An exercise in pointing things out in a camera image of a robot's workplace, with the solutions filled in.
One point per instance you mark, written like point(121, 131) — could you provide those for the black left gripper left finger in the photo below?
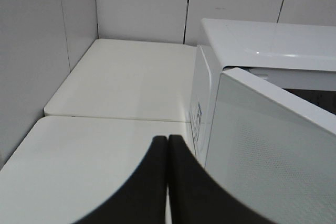
point(142, 198)

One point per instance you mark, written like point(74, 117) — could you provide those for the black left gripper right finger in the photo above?
point(195, 197)

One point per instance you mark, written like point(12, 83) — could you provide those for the white microwave door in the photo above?
point(272, 150)

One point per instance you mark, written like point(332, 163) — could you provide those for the white microwave oven body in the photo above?
point(300, 59)

